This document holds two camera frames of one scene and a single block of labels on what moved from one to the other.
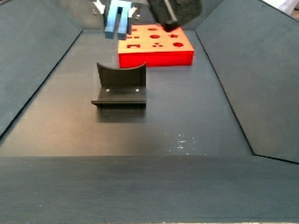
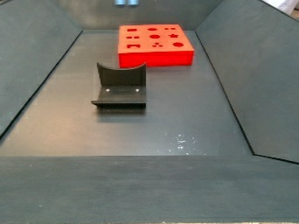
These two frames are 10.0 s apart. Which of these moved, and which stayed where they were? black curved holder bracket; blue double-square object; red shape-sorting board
Moved: blue double-square object
Stayed: red shape-sorting board; black curved holder bracket
